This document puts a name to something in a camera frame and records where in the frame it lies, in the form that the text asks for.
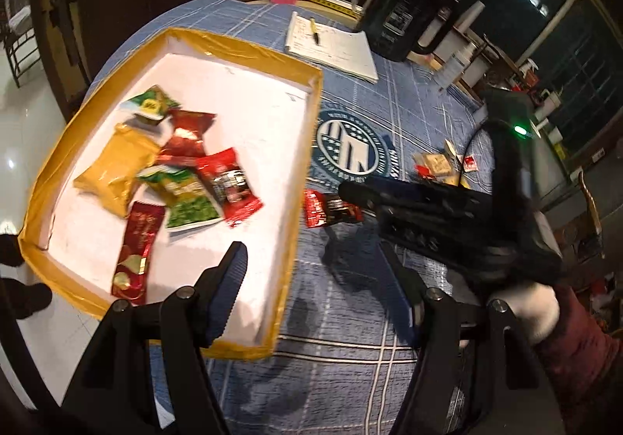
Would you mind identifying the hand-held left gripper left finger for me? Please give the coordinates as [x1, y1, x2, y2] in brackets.
[62, 240, 250, 435]

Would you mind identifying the person's right forearm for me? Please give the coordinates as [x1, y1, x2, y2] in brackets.
[534, 283, 623, 435]

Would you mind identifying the red floral candy packet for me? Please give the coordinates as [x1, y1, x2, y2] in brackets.
[157, 109, 218, 169]

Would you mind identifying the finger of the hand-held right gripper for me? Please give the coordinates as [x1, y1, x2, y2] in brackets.
[338, 179, 480, 224]
[372, 180, 492, 206]

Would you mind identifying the red black chocolate packet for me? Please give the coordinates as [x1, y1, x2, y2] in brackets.
[195, 147, 264, 229]
[304, 188, 365, 228]

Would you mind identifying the blue plaid tablecloth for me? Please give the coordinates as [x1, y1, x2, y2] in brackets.
[80, 0, 502, 435]

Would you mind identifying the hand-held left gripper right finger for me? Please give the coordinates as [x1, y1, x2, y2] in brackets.
[378, 240, 566, 435]

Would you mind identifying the white pump bottle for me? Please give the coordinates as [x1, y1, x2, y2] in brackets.
[435, 42, 476, 93]

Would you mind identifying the clear square cracker packet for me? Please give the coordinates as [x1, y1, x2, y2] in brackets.
[413, 151, 461, 185]

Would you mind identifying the person's right hand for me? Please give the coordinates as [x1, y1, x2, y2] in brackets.
[506, 281, 561, 347]

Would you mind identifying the long red gold packet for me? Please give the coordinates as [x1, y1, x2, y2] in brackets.
[110, 200, 167, 308]

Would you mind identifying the yellow taped cardboard box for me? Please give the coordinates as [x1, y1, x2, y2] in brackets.
[18, 26, 325, 364]

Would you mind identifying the green pea packet dark edge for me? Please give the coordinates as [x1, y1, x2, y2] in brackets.
[121, 85, 182, 125]

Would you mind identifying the green pea packet white edge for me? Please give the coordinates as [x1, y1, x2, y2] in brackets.
[137, 164, 221, 232]

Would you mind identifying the open notebook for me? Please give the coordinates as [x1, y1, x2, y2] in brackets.
[283, 11, 380, 85]

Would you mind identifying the yellow snack packet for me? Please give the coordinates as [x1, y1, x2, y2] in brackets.
[73, 122, 162, 220]

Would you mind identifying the black electric kettle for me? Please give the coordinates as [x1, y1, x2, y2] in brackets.
[347, 0, 461, 64]

